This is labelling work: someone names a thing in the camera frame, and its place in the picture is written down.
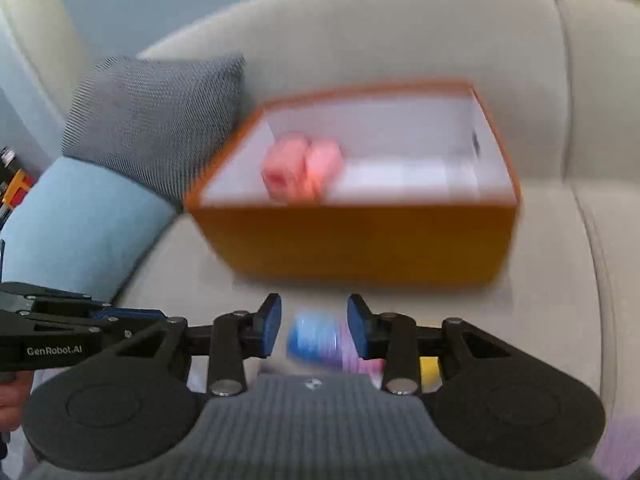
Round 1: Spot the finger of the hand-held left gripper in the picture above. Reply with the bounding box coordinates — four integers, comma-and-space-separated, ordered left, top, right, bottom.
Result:
92, 309, 173, 343

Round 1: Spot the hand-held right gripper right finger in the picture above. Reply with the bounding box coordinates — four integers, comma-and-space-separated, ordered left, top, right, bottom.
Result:
347, 294, 506, 393

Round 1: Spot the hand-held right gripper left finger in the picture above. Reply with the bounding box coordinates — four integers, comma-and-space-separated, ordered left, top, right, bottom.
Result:
117, 294, 283, 396

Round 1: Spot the small blue white container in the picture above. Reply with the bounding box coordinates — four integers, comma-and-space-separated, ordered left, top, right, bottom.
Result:
286, 310, 358, 363

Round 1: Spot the orange cardboard box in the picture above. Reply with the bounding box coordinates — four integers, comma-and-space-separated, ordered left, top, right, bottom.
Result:
182, 79, 522, 288

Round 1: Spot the person's left hand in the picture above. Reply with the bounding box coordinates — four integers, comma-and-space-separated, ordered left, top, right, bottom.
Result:
0, 372, 35, 433

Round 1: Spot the yellow tape measure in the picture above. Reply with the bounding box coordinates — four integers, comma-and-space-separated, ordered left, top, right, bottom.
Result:
419, 356, 445, 392

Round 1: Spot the light blue pillow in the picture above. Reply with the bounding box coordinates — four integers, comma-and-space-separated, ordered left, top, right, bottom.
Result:
0, 156, 178, 303

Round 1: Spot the orange yellow object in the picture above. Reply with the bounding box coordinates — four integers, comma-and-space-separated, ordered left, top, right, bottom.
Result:
0, 147, 37, 217

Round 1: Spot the pink round object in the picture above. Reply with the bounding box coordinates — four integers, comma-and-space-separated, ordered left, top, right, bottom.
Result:
261, 132, 346, 205

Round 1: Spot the grey houndstooth pillow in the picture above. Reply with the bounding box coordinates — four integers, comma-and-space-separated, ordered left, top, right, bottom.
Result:
61, 54, 247, 211

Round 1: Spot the purple fuzzy blanket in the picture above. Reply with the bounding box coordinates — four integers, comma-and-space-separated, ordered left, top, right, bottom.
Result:
592, 407, 640, 480

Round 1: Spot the beige sofa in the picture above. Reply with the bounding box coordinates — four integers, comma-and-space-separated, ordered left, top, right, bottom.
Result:
0, 0, 640, 480

